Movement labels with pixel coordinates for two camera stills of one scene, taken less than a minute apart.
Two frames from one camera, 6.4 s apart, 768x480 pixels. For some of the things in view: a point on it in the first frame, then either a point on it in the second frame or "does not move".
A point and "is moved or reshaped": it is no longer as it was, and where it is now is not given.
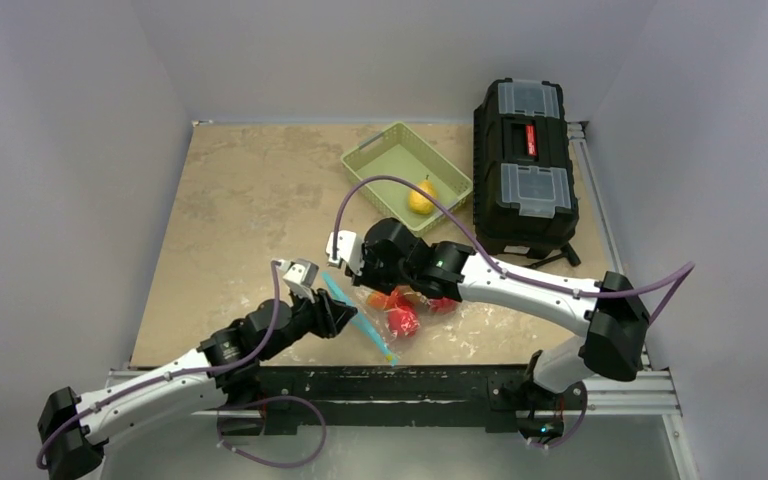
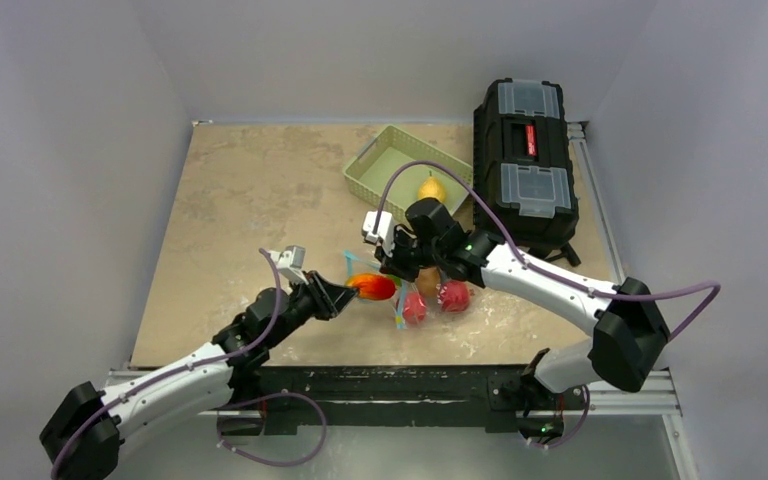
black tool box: [525, 193] does not move
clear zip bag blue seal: [406, 329] is moved or reshaped
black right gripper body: [371, 258] -> [396, 252]
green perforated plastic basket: [399, 153] does not move
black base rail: [282, 394] does not move
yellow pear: [419, 201] is moved or reshaped
